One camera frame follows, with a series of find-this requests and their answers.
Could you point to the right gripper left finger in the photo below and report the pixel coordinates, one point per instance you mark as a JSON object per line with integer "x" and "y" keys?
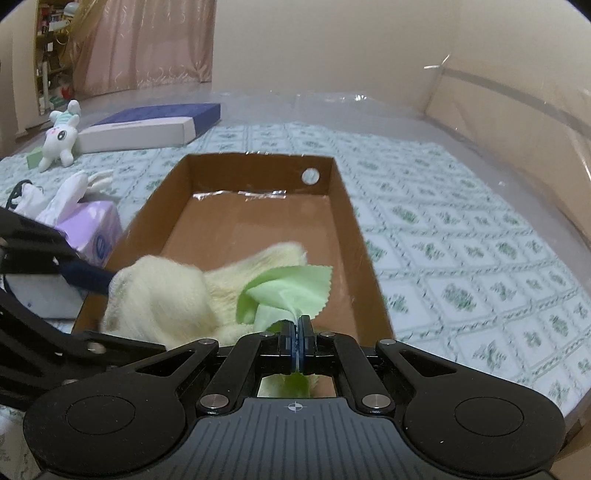
{"x": 254, "y": 357}

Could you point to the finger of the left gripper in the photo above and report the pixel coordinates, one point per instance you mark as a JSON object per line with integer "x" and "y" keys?
{"x": 87, "y": 277}

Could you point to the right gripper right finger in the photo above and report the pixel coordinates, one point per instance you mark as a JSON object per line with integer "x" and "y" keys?
{"x": 351, "y": 367}

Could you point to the yellow towel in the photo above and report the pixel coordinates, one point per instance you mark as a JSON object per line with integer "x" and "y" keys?
{"x": 161, "y": 301}

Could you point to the green cleaning cloth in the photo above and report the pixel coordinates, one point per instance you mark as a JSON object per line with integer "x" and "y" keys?
{"x": 284, "y": 293}

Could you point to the purple tissue pack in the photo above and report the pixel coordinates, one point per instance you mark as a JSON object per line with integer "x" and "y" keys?
{"x": 83, "y": 212}

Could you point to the small green box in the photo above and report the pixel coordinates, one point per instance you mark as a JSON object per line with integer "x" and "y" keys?
{"x": 33, "y": 158}

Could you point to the white bunny plush toy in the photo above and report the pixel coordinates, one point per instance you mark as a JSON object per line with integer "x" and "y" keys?
{"x": 61, "y": 137}

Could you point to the brown cardboard box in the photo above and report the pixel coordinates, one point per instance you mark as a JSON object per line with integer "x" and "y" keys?
{"x": 212, "y": 210}

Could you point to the floral tablecloth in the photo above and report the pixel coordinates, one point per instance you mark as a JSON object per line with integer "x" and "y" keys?
{"x": 489, "y": 349}

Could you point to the blue and white flat box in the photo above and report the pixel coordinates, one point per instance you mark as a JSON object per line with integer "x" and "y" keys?
{"x": 149, "y": 127}

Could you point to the pink curtain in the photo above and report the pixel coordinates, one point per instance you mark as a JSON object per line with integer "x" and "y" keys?
{"x": 129, "y": 45}

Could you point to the wooden bookshelf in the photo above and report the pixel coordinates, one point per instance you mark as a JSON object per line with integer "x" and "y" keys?
{"x": 53, "y": 69}

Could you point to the plastic wrapped headboard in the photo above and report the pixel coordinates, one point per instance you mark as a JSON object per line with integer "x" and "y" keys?
{"x": 539, "y": 127}

